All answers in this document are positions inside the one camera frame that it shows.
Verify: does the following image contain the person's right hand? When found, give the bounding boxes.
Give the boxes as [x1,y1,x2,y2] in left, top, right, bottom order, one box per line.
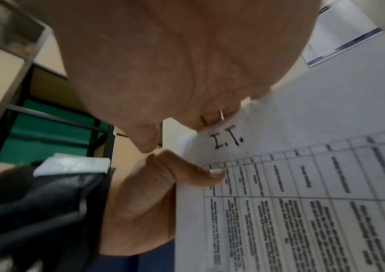
[38,0,323,155]

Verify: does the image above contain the person's left hand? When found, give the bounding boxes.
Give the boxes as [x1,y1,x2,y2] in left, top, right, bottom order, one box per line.
[99,149,227,257]

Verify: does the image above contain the white printed table paper sheet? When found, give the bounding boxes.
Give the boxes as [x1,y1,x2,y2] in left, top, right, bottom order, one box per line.
[173,28,385,272]

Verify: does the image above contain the person's blue clothing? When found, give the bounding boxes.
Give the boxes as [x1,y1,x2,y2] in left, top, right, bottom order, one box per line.
[97,239,177,272]

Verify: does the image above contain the green box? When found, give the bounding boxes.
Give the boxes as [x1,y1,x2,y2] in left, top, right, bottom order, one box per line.
[0,99,111,165]

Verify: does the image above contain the dark metal shelf rack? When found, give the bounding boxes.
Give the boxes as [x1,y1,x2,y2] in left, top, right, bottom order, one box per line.
[0,0,116,167]

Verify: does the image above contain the white paper with blue edge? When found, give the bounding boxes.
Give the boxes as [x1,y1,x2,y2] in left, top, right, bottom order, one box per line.
[301,0,383,68]

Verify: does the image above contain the white wrist camera device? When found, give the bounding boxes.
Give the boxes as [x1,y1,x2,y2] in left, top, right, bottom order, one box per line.
[33,152,112,178]

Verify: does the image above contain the black wrist strap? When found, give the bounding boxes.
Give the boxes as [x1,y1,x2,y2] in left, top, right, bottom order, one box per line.
[0,164,116,272]

